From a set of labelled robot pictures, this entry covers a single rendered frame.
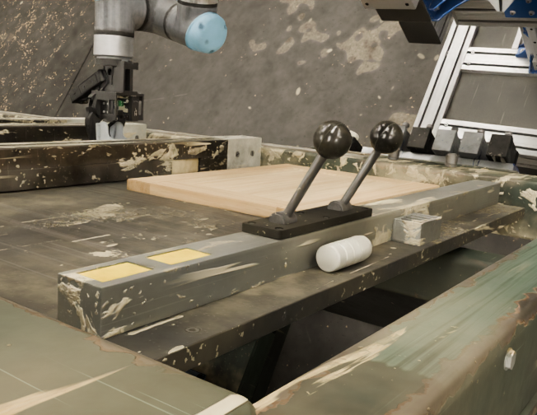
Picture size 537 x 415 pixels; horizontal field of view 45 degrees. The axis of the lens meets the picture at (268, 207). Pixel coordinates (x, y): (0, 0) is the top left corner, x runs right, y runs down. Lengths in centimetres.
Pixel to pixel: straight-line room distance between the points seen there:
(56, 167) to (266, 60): 201
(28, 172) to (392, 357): 84
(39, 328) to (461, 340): 24
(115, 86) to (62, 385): 111
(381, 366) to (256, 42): 285
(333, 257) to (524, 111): 157
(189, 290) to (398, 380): 25
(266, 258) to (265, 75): 240
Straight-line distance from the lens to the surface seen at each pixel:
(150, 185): 109
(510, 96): 222
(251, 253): 60
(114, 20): 128
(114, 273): 51
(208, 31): 123
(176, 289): 53
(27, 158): 110
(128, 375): 20
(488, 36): 238
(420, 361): 35
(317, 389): 31
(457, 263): 97
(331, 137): 62
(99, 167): 119
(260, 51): 309
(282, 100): 285
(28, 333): 23
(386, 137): 72
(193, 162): 136
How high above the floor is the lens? 204
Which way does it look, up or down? 52 degrees down
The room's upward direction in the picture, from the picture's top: 50 degrees counter-clockwise
